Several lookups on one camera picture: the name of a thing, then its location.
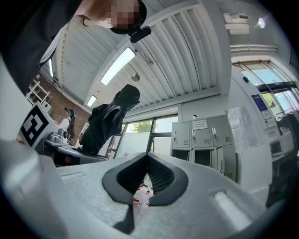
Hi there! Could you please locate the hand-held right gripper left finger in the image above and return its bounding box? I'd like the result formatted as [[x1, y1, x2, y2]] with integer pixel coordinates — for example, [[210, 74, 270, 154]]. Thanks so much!
[[0, 139, 149, 239]]

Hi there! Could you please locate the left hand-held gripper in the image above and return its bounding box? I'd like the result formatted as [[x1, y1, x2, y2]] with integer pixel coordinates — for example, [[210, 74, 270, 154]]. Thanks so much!
[[18, 101, 109, 167]]

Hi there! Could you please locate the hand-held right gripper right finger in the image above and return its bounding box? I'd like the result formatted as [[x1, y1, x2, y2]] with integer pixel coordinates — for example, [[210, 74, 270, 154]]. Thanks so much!
[[135, 152, 288, 239]]

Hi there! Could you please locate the black umbrella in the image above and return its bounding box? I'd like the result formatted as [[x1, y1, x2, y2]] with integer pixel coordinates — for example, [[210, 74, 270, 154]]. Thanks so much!
[[78, 84, 141, 156]]

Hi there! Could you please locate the grey metal locker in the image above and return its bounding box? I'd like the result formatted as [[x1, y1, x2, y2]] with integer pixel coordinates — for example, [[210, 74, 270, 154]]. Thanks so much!
[[170, 115, 237, 181]]

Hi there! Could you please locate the group of red-capped water bottles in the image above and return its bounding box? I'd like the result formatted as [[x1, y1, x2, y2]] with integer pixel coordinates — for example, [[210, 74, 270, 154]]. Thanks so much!
[[132, 183, 155, 212]]

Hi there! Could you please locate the plastic wrapped white cabinet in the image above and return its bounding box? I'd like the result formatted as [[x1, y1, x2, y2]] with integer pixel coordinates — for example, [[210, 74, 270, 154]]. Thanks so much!
[[225, 105, 273, 194]]

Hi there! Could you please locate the white paper notice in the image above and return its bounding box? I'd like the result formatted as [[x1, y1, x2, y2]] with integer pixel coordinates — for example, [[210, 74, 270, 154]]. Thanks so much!
[[191, 119, 208, 131]]

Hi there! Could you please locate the black metal equipment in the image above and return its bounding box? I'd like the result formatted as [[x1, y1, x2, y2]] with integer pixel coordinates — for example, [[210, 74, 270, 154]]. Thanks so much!
[[265, 109, 299, 209]]

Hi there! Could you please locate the person's black shirt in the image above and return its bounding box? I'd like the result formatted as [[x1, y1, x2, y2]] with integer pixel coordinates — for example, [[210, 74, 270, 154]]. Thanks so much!
[[0, 0, 84, 96]]

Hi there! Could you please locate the glass entrance window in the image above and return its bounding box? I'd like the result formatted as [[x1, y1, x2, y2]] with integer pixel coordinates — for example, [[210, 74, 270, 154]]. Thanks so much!
[[233, 60, 299, 112]]

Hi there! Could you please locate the person's head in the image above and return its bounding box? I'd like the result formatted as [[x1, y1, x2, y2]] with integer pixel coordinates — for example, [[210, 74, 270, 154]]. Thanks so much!
[[74, 0, 148, 35]]

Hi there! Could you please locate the white wall shelf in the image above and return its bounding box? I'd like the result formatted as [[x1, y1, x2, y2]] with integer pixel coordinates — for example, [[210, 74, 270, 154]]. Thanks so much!
[[26, 78, 53, 107]]

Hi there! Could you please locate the black window frame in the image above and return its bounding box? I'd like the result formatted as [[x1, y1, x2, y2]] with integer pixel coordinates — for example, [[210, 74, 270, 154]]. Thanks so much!
[[104, 114, 179, 160]]

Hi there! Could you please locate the white wall poster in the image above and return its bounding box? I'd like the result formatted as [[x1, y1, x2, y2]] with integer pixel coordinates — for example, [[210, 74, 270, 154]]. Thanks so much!
[[260, 109, 273, 121]]

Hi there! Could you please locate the blue wall poster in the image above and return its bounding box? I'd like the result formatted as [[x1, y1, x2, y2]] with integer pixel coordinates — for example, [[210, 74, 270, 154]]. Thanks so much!
[[251, 93, 268, 112]]

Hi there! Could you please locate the black head-mounted camera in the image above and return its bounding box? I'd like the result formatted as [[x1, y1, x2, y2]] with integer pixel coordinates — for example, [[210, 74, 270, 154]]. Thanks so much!
[[129, 25, 152, 44]]

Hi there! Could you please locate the white ceiling air duct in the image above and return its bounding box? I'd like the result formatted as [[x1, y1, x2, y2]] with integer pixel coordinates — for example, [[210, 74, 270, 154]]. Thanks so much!
[[222, 12, 250, 36]]

